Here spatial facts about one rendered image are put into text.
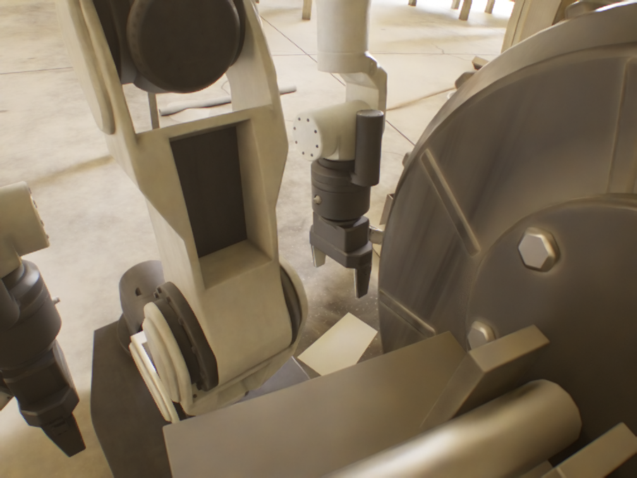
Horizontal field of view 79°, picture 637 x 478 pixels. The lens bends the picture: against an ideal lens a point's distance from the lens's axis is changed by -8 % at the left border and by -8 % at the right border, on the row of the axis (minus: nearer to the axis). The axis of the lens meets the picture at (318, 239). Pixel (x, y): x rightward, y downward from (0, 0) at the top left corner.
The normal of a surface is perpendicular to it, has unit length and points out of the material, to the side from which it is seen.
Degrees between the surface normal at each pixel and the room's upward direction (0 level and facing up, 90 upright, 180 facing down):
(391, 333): 90
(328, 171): 42
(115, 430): 0
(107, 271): 0
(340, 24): 82
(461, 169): 90
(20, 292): 36
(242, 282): 80
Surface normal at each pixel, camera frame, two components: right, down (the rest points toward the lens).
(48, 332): 0.99, 0.06
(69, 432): 0.63, 0.41
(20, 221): 0.59, 0.13
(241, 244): 0.00, -0.84
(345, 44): 0.04, 0.53
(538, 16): -0.91, 0.19
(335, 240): -0.78, 0.34
